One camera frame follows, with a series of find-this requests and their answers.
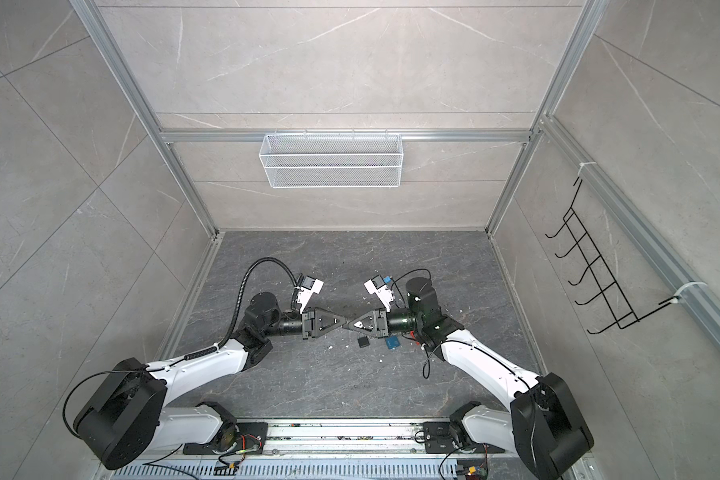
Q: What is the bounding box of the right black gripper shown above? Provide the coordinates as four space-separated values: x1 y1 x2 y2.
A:
350 307 425 340

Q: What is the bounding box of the blue padlock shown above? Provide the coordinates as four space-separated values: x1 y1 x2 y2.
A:
385 336 400 350

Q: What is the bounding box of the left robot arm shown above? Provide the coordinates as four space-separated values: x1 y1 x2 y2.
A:
65 292 346 470

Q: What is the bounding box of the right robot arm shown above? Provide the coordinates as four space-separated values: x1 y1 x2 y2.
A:
345 276 594 479

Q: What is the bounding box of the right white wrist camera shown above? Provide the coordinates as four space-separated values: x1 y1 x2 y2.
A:
364 275 395 312

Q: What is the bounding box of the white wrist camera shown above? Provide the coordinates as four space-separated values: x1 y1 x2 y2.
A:
364 275 395 312
291 274 324 313

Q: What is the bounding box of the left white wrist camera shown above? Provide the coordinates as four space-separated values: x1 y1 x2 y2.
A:
291 274 324 313

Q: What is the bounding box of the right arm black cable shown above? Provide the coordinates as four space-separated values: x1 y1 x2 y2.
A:
391 268 433 286

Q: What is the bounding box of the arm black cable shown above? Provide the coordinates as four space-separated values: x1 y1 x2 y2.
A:
218 257 298 349
391 268 433 286

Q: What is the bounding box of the aluminium front rail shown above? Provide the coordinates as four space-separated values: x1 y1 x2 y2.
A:
94 418 533 479

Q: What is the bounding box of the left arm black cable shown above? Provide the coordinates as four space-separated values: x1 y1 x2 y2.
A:
218 257 298 349

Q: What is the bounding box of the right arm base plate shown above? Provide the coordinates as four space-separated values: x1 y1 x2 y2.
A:
413 421 512 454

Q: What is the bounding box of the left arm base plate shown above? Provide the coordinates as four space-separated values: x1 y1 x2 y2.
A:
182 422 269 456

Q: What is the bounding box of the white wire mesh basket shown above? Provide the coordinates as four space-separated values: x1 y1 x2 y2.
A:
259 133 404 189

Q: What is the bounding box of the black wire hook rack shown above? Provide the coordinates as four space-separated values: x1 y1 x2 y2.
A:
544 177 681 336

